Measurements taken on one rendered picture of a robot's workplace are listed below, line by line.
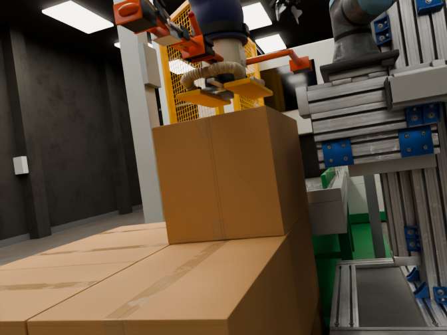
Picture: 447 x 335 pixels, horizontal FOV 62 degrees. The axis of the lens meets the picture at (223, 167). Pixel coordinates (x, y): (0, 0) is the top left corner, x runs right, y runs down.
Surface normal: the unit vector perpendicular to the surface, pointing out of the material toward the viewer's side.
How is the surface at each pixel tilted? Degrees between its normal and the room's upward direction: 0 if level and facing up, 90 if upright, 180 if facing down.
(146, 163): 90
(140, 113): 90
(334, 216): 90
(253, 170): 90
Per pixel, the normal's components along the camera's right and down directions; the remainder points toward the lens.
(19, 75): 0.94, -0.14
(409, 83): -0.31, 0.04
